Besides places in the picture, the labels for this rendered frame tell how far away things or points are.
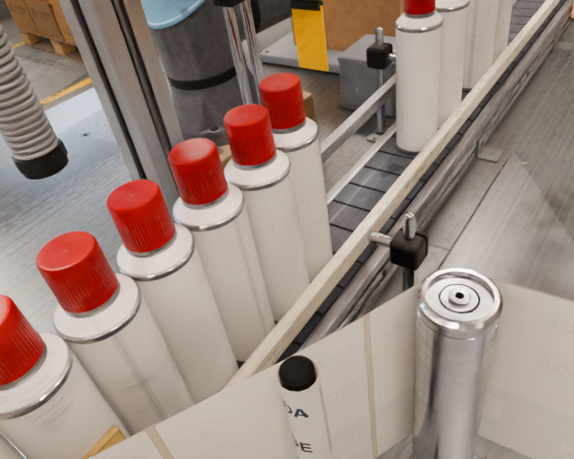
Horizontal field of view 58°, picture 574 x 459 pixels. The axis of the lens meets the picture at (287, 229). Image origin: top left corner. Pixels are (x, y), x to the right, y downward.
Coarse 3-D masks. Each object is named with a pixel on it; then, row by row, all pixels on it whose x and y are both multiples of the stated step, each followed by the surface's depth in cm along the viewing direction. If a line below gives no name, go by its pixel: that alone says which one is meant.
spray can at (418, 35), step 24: (408, 0) 55; (432, 0) 54; (408, 24) 56; (432, 24) 55; (408, 48) 57; (432, 48) 57; (408, 72) 59; (432, 72) 59; (408, 96) 61; (432, 96) 61; (408, 120) 63; (432, 120) 63; (408, 144) 65
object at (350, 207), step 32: (544, 0) 98; (512, 32) 90; (512, 64) 81; (384, 160) 66; (352, 192) 62; (384, 192) 61; (416, 192) 60; (352, 224) 57; (384, 224) 56; (320, 320) 48; (288, 352) 45
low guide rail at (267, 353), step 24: (552, 0) 89; (528, 24) 83; (480, 96) 69; (456, 120) 64; (432, 144) 61; (408, 168) 58; (408, 192) 57; (384, 216) 54; (360, 240) 50; (336, 264) 48; (312, 288) 46; (288, 312) 44; (312, 312) 46; (288, 336) 43; (264, 360) 41
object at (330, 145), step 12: (384, 84) 64; (372, 96) 62; (384, 96) 62; (360, 108) 60; (372, 108) 60; (348, 120) 58; (360, 120) 59; (336, 132) 57; (348, 132) 57; (324, 144) 55; (336, 144) 56; (324, 156) 55
